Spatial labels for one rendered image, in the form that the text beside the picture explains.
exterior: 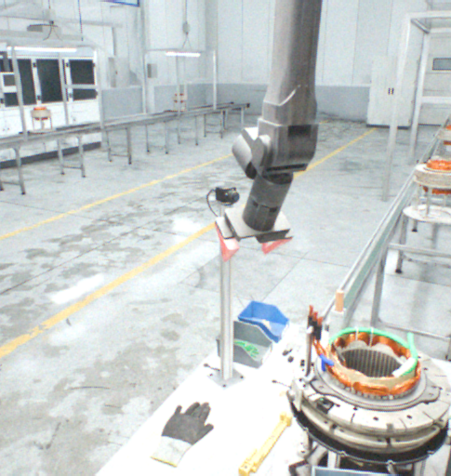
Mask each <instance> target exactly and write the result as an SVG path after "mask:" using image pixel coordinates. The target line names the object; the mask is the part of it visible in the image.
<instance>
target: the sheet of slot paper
mask: <svg viewBox="0 0 451 476"><path fill-rule="evenodd" d="M194 402H200V403H202V402H209V403H210V406H211V407H212V409H211V413H210V415H209V416H208V417H207V419H206V422H205V424H206V423H212V424H213V425H214V429H213V430H211V431H210V432H209V433H208V434H207V435H206V436H205V437H204V438H203V439H202V440H201V441H199V442H198V443H196V444H195V445H193V446H192V447H191V448H190V449H189V450H188V451H190V452H192V453H195V454H197V455H199V456H201V455H202V454H203V452H204V451H205V450H206V448H207V447H208V446H209V445H210V444H211V442H212V441H213V439H214V438H215V435H216V434H217V432H218V431H219V429H220V427H221V425H222V424H223V422H224V421H225V419H226V418H227V417H228V416H229V415H230V413H231V412H232V410H233V408H234V407H235V405H236V402H232V401H229V400H225V399H222V398H219V397H216V396H213V395H210V394H206V393H203V392H201V391H198V390H195V389H193V388H189V387H185V388H184V391H183V392H182V393H181V394H180V395H179V397H178V398H177V399H176V400H175V401H174V402H173V403H172V404H171V405H170V406H168V408H167V409H166V410H165V411H163V410H160V411H159V412H158V413H157V414H156V416H155V417H154V418H153V420H152V421H151V422H150V423H149V424H147V425H146V427H145V428H144V429H143V430H142V431H141V432H140V434H139V435H138V436H137V437H136V438H135V439H134V441H133V442H132V444H131V445H129V446H128V448H127V449H126V450H125V451H123V452H122V453H121V454H122V455H125V456H127V457H129V458H131V457H132V456H133V455H134V454H135V453H136V452H137V451H138V450H139V448H140V447H141V446H144V447H147V448H150V449H149V450H148V451H147V453H146V454H144V455H143V456H142V458H141V459H140V460H139V463H142V464H145V465H147V466H150V468H152V469H156V470H158V469H159V468H160V467H161V464H162V462H160V461H157V460H154V459H152V458H150V456H151V455H152V454H153V452H154V451H155V450H156V449H157V447H158V445H159V443H160V438H161V432H162V429H163V427H164V425H165V423H166V422H167V420H168V419H169V418H171V416H173V415H174V412H175V409H176V407H177V405H178V404H181V405H182V409H181V412H184V411H185V409H186V408H187V407H188V406H189V405H191V404H192V403H194Z"/></svg>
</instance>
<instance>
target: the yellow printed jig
mask: <svg viewBox="0 0 451 476"><path fill-rule="evenodd" d="M292 419H293V416H292V415H291V414H287V412H286V411H284V410H282V413H281V414H280V421H279V422H278V423H277V425H276V426H275V428H274V429H273V431H272V433H271V434H270V435H269V438H267V439H266V441H265V442H264V444H263V445H262V446H261V447H260V449H259V450H258V451H257V448H255V447H253V449H252V450H251V452H250V453H249V454H248V456H246V457H245V459H244V460H243V462H242V463H241V465H240V466H239V468H238V473H239V474H241V475H243V476H249V475H250V474H251V472H253V473H255V474H256V472H257V471H258V469H259V467H260V466H261V464H262V463H263V460H264V459H265V457H266V456H267V455H268V454H269V453H270V451H271V450H272V449H273V447H274V446H275V444H276V443H277V441H278V440H279V438H280V436H281V434H282V432H283V431H284V429H285V427H289V428H290V427H291V425H292Z"/></svg>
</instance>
